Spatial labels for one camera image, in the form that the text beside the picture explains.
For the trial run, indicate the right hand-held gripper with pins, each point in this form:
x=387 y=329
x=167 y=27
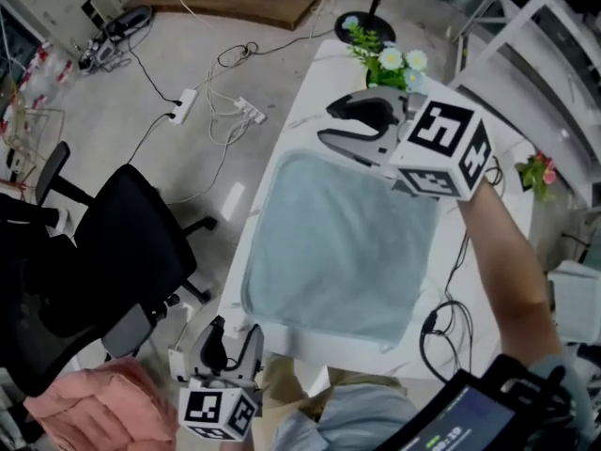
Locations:
x=441 y=134

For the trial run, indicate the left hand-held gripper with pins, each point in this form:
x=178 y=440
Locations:
x=202 y=407

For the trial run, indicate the light blue towel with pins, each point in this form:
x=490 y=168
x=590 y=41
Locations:
x=338 y=247

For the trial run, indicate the person's right forearm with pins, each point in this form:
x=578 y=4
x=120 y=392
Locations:
x=512 y=261

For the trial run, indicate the white socket box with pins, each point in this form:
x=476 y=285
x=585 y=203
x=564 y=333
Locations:
x=180 y=362

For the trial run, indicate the daisy plant in cream pot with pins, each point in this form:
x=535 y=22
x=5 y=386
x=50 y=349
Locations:
x=389 y=64

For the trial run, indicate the person's khaki trousers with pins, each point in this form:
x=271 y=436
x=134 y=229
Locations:
x=291 y=378

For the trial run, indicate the black standing fan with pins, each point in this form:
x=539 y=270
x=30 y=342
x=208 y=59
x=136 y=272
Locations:
x=371 y=12

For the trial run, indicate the person's light blue shirt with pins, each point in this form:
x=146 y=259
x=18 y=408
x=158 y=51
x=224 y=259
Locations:
x=347 y=421

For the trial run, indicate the pink padded jacket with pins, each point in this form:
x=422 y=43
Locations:
x=103 y=407

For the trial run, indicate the black office chair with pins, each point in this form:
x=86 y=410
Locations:
x=117 y=261

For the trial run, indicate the pink flower plant in pot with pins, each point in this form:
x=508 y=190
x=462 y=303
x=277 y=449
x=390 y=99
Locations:
x=537 y=172

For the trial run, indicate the white metal shelving rack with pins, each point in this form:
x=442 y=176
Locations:
x=540 y=64

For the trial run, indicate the white power strip black plugs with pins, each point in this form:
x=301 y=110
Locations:
x=183 y=106

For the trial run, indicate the black chest-mounted tablet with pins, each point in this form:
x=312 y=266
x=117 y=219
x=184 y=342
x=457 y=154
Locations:
x=469 y=421

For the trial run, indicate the dark oval device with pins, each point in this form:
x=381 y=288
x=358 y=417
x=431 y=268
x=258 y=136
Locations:
x=129 y=21

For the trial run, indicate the pack of clear water bottles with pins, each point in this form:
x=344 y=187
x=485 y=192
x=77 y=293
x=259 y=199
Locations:
x=47 y=73

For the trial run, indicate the beige locker cabinet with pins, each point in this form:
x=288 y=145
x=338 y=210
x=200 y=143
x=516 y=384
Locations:
x=61 y=3

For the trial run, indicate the thin metal frame rack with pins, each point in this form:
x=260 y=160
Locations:
x=28 y=139

